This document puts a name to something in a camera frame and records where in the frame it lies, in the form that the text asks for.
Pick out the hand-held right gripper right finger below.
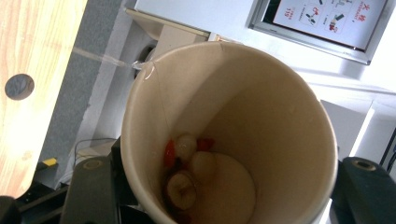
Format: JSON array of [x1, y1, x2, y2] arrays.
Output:
[[331, 156, 396, 224]]

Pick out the black stand base striped edge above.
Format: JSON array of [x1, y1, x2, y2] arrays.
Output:
[[15, 156, 74, 216]]

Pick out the black floor cables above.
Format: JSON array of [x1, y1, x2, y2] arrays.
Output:
[[73, 137, 118, 162]]

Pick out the small heap of food scraps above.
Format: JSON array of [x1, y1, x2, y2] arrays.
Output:
[[163, 133, 218, 220]]

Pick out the white cabinet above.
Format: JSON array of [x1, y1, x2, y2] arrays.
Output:
[[124, 7, 211, 64]]

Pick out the brown paper cup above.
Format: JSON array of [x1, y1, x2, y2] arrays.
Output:
[[120, 40, 340, 224]]

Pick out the framed wall sign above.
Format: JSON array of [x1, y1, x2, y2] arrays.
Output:
[[247, 0, 391, 65]]

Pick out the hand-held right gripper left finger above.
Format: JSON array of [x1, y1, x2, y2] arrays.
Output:
[[60, 156, 121, 224]]

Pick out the grey round table grommet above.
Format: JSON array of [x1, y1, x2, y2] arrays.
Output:
[[4, 73, 35, 102]]

